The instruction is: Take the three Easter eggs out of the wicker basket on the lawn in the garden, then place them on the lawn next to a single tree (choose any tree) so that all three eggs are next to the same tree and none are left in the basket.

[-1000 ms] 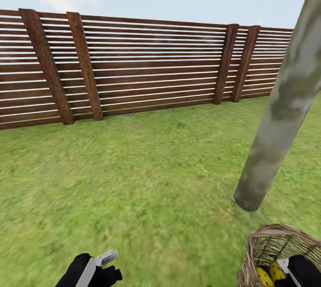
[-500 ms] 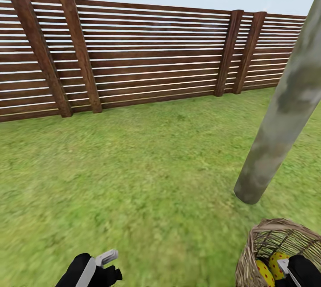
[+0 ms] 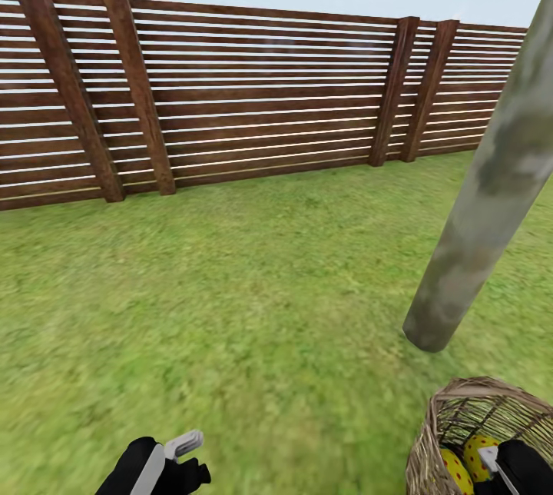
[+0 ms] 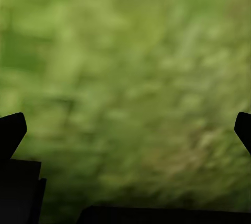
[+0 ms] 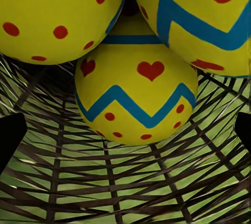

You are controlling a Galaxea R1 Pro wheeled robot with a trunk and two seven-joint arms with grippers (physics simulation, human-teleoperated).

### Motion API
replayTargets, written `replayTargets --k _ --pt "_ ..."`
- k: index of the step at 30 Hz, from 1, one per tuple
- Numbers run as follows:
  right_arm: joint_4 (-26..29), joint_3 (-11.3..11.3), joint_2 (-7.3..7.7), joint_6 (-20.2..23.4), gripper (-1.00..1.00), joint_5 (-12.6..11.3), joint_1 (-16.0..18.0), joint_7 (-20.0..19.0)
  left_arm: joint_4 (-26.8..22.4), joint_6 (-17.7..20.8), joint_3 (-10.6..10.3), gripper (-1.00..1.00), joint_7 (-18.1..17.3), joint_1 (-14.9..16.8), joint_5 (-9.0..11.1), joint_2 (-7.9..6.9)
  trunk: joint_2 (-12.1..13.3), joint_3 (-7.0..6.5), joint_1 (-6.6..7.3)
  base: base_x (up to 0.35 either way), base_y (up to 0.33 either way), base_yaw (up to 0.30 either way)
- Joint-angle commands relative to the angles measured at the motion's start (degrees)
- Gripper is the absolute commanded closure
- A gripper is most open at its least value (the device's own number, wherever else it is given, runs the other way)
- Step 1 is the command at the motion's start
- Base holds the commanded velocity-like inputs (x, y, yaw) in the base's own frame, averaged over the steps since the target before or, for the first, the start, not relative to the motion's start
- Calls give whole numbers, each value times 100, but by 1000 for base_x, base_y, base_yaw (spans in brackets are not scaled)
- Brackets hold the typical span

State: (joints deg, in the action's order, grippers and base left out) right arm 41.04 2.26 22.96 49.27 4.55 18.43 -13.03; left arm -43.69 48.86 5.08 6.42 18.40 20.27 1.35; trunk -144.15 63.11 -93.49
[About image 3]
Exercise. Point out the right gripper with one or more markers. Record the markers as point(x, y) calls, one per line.
point(489, 487)

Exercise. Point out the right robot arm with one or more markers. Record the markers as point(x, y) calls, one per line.
point(515, 469)

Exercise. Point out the tree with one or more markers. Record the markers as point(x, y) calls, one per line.
point(512, 163)

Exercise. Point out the easter egg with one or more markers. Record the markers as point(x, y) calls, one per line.
point(472, 461)
point(457, 469)

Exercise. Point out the wicker basket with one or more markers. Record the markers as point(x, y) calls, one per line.
point(426, 472)

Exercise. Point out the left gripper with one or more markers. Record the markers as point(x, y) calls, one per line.
point(187, 477)

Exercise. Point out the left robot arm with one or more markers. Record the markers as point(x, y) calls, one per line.
point(146, 468)

